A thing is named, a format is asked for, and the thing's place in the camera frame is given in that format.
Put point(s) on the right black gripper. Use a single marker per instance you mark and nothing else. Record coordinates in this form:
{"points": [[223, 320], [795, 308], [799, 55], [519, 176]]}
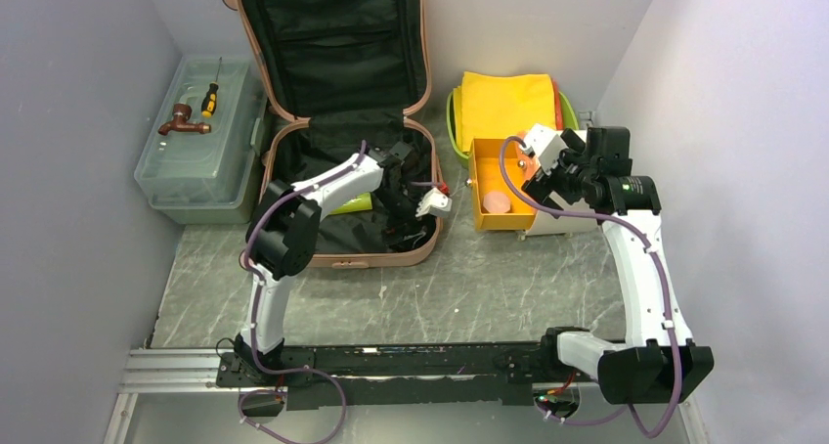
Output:
{"points": [[540, 188]]}

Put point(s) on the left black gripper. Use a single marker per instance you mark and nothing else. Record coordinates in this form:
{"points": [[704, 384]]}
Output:
{"points": [[410, 219]]}

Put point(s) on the green plastic tray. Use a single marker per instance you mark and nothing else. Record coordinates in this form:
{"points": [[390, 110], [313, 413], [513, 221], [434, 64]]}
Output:
{"points": [[453, 117]]}

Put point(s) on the red printed package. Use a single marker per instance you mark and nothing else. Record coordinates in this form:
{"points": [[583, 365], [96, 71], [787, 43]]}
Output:
{"points": [[559, 117]]}

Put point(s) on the pink hexagonal lid jar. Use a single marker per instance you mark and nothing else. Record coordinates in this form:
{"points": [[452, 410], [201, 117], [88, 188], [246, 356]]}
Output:
{"points": [[496, 202]]}

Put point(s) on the cream appliance with orange rim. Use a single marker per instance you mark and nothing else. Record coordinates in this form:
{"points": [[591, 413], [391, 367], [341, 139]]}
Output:
{"points": [[524, 220]]}

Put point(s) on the yellow cloth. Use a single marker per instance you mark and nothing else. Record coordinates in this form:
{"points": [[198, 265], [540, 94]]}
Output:
{"points": [[500, 106]]}

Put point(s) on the pink hard-shell suitcase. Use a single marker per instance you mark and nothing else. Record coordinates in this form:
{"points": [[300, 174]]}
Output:
{"points": [[343, 73]]}

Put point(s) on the green yellow bottle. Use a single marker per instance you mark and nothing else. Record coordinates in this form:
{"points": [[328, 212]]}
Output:
{"points": [[360, 203]]}

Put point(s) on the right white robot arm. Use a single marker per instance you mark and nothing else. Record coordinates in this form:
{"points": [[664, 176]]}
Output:
{"points": [[658, 361]]}

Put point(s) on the translucent plastic toolbox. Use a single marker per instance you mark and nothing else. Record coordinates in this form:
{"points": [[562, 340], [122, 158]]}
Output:
{"points": [[211, 178]]}

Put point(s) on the yellow black screwdriver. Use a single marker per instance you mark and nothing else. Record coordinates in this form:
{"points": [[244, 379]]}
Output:
{"points": [[210, 99]]}

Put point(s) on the brown brass faucet valve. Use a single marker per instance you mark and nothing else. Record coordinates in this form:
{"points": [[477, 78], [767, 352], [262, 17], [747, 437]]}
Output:
{"points": [[180, 122]]}

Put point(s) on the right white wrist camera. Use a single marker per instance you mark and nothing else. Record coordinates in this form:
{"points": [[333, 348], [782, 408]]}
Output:
{"points": [[540, 150]]}

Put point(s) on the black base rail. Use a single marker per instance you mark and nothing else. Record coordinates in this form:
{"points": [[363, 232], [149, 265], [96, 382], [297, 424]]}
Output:
{"points": [[512, 373]]}

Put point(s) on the aluminium frame profile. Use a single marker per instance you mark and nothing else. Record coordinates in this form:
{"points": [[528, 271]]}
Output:
{"points": [[155, 371]]}

